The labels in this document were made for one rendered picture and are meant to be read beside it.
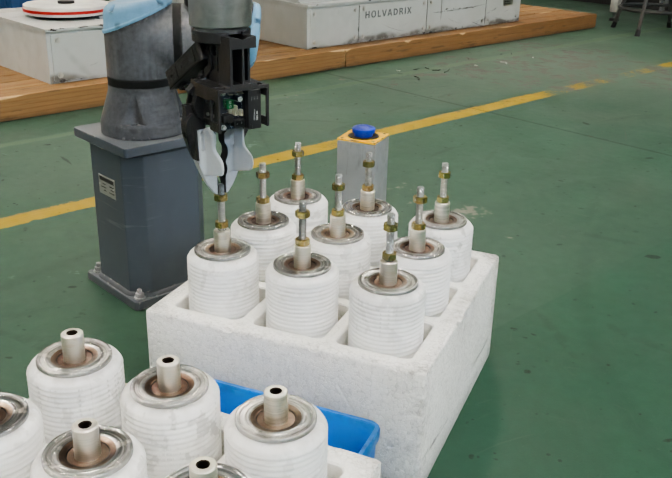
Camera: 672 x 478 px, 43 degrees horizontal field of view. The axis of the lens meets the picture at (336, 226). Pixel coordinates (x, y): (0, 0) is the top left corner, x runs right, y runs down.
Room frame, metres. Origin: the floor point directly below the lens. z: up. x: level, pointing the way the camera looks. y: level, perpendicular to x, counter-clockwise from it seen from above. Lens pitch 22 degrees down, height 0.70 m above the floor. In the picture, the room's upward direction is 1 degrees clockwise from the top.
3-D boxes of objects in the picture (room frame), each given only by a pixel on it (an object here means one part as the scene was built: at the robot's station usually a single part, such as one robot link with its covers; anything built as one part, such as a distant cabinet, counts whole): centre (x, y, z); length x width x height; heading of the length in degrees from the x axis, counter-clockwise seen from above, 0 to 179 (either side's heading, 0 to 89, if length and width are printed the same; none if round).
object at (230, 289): (1.04, 0.15, 0.16); 0.10 x 0.10 x 0.18
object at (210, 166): (1.02, 0.16, 0.38); 0.06 x 0.03 x 0.09; 37
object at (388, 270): (0.95, -0.07, 0.26); 0.02 x 0.02 x 0.03
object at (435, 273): (1.06, -0.11, 0.16); 0.10 x 0.10 x 0.18
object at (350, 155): (1.40, -0.04, 0.16); 0.07 x 0.07 x 0.31; 68
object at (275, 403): (0.65, 0.05, 0.26); 0.02 x 0.02 x 0.03
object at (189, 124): (1.03, 0.17, 0.43); 0.05 x 0.02 x 0.09; 127
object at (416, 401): (1.11, 0.00, 0.09); 0.39 x 0.39 x 0.18; 68
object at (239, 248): (1.04, 0.15, 0.25); 0.08 x 0.08 x 0.01
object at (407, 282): (0.95, -0.07, 0.25); 0.08 x 0.08 x 0.01
